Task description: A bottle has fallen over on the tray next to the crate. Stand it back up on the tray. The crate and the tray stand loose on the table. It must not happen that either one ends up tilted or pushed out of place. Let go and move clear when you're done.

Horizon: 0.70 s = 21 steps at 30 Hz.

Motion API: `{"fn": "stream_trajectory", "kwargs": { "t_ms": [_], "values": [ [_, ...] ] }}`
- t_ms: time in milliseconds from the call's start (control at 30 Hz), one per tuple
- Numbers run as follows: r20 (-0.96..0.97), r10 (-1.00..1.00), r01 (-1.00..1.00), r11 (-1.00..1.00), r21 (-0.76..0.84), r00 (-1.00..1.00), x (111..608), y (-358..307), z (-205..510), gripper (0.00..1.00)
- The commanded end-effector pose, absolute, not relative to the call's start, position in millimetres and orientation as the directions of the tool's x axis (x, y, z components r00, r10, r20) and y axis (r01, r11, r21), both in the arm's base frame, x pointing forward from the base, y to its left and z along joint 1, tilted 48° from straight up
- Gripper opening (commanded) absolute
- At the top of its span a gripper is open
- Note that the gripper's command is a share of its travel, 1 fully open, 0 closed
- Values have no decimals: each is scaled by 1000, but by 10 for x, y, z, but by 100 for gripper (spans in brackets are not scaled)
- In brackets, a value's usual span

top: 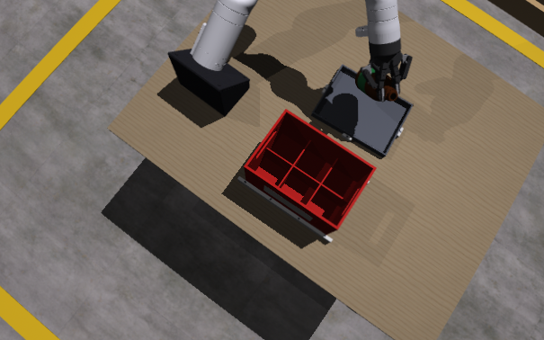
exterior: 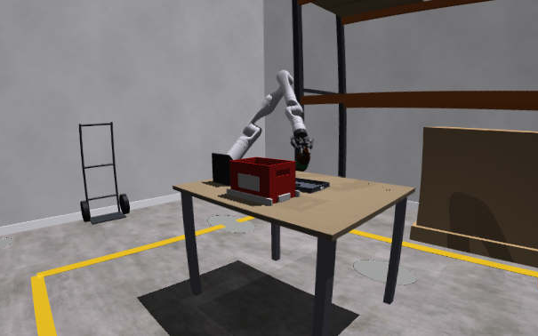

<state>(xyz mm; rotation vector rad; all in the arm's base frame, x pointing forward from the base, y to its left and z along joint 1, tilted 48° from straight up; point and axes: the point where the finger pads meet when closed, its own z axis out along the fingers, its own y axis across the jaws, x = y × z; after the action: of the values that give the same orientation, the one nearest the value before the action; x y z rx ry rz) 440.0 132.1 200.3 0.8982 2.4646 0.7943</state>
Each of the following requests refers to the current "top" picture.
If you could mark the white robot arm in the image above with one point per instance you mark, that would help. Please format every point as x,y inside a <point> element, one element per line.
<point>218,36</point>

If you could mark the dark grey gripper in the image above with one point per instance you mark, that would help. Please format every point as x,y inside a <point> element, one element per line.
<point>383,62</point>

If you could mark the red divided crate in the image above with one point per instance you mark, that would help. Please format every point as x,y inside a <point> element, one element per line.
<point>295,164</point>

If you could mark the brown bottle with green label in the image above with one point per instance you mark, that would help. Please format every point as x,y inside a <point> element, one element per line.
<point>361,83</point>

